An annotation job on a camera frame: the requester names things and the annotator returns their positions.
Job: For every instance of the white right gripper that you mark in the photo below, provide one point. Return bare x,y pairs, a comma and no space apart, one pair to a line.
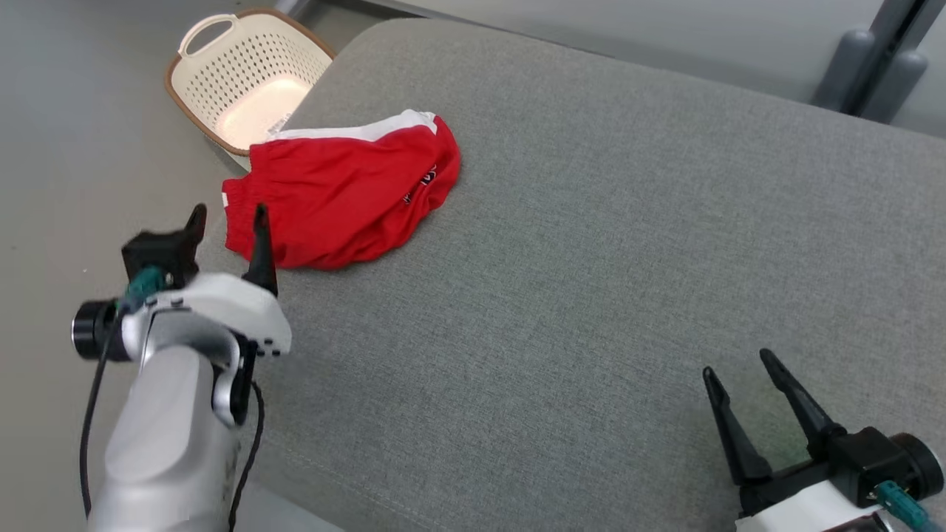
798,510

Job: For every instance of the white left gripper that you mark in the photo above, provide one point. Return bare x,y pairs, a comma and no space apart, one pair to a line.
236,307

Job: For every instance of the red shorts white stripe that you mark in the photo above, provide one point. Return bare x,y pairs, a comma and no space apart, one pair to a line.
332,199

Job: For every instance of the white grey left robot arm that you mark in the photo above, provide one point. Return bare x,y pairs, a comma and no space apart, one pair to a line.
162,443

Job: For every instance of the cream laundry basket brown rim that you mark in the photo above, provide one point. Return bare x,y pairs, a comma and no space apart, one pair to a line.
244,66

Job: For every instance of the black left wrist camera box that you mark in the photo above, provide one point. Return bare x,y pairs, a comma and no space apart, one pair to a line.
159,255

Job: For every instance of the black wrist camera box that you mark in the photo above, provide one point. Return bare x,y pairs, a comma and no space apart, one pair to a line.
159,255
865,462

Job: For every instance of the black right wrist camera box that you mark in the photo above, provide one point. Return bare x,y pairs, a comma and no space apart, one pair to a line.
865,462

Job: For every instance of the grey cylindrical post foot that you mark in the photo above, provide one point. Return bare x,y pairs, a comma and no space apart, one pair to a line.
898,85
842,70

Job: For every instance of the grey metal partition post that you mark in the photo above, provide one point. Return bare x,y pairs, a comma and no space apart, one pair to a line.
890,29

